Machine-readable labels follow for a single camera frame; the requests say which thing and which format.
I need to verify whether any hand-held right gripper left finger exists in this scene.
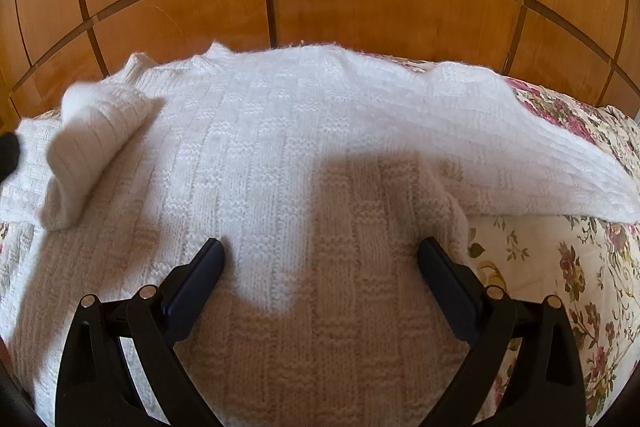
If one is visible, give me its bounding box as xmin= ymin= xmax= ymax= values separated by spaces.
xmin=54 ymin=238 xmax=226 ymax=427

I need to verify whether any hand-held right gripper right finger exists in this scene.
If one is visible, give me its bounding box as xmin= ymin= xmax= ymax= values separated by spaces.
xmin=417 ymin=237 xmax=587 ymax=427

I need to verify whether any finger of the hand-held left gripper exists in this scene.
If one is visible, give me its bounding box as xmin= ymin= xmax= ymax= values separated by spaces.
xmin=0 ymin=132 xmax=24 ymax=182

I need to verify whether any white knit sweater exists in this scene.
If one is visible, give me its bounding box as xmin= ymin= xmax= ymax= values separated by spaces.
xmin=0 ymin=41 xmax=640 ymax=427

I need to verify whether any floral bedspread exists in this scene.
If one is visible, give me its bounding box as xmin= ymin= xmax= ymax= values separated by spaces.
xmin=0 ymin=54 xmax=640 ymax=427

